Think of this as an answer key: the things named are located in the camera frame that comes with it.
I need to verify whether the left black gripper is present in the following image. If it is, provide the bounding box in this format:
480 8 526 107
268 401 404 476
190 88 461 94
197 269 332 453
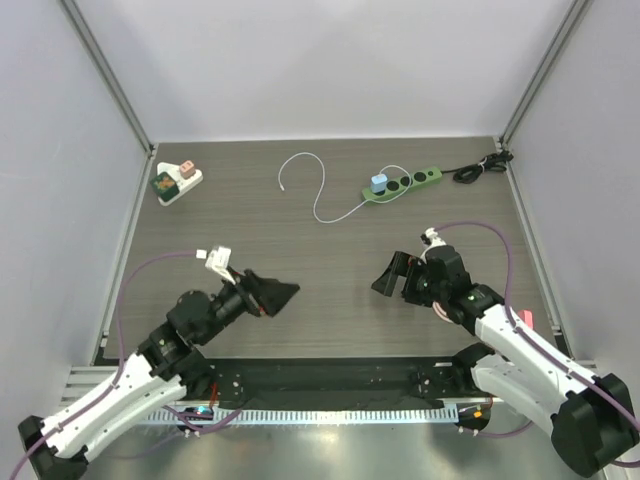
197 265 298 344

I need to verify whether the white usb cable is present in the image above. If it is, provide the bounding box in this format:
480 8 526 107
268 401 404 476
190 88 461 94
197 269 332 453
277 152 414 224

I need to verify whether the green power strip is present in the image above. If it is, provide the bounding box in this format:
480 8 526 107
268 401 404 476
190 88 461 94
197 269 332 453
361 165 443 204

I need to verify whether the light blue charger plug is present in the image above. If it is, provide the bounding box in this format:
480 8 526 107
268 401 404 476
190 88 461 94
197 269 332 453
370 173 388 195

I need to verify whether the red pink square plug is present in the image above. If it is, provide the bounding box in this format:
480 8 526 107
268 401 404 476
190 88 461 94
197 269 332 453
518 310 534 329

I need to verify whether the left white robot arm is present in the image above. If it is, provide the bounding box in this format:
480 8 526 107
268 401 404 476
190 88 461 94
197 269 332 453
18 270 300 479

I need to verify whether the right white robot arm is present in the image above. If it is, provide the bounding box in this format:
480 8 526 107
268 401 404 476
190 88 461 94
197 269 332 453
371 244 639 478

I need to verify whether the white triangular power socket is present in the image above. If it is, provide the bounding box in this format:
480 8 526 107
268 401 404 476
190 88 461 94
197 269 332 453
150 160 203 206

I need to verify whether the dark green square plug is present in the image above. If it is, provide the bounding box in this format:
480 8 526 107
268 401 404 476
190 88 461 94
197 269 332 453
150 172 179 201

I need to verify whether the pink small plug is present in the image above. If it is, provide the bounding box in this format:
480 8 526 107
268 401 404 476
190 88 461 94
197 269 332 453
179 160 197 179

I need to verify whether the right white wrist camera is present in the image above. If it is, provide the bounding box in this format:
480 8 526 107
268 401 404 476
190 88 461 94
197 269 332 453
420 227 447 262

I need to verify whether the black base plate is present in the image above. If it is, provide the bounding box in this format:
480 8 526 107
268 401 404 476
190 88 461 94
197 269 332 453
152 356 488 411

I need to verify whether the slotted cable duct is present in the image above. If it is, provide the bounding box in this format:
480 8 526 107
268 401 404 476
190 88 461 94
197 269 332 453
134 404 459 427

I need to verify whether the black power cord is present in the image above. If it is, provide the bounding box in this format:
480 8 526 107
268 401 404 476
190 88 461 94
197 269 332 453
439 149 515 185

